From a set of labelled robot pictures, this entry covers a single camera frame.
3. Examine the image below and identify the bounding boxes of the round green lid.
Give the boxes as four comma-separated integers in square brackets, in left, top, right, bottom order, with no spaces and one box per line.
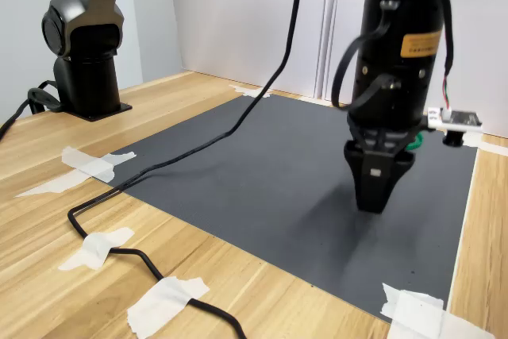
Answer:
[407,132,425,154]

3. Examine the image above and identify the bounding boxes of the small faint tape piece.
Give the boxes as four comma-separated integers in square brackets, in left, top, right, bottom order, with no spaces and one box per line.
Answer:
[297,95,337,108]

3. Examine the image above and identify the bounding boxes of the white tape piece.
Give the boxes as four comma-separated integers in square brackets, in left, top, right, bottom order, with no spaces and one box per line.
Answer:
[58,226,135,272]
[229,83,275,99]
[379,282,497,339]
[462,132,508,157]
[61,146,138,184]
[125,275,210,339]

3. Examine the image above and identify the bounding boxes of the dark grey mat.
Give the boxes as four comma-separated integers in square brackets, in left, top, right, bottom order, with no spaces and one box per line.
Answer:
[94,94,479,323]

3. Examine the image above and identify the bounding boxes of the white tape strip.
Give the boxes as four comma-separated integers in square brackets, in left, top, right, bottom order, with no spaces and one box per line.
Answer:
[14,168,87,199]

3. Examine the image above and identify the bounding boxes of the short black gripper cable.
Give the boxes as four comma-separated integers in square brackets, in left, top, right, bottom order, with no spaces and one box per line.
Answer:
[331,0,400,112]

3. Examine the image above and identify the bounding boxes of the small white camera box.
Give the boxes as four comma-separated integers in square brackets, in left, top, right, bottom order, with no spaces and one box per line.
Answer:
[426,106,484,148]

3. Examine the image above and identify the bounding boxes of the long black camera cable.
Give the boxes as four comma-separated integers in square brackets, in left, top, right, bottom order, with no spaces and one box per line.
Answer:
[67,0,456,339]

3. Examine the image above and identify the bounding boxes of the black base cable bundle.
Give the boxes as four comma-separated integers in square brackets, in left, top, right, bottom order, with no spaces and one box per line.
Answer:
[0,79,67,142]

